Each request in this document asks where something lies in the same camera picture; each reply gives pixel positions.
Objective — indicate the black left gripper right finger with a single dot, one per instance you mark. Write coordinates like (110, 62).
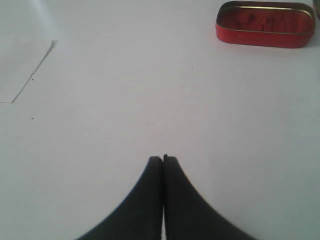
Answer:
(187, 215)

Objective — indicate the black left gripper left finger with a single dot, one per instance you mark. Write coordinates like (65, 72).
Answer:
(140, 215)

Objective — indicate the red ink pad tin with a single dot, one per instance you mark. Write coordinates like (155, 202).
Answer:
(265, 23)

